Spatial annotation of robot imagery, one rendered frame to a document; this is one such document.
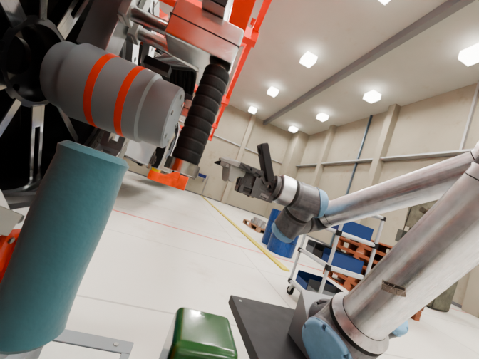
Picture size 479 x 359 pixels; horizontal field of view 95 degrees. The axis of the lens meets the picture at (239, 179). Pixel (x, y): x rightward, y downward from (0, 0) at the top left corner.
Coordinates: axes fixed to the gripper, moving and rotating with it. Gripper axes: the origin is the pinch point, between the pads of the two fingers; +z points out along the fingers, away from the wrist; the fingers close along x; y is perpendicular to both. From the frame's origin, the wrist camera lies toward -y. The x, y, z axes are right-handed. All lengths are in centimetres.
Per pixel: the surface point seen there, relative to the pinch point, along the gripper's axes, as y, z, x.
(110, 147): 7.5, 29.3, 5.8
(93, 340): 75, 18, 24
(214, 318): 16, -1, -49
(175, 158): 5.9, 6.9, -36.1
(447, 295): 57, -500, 255
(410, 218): -64, -454, 325
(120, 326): 84, 13, 45
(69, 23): -12.8, 36.9, -14.8
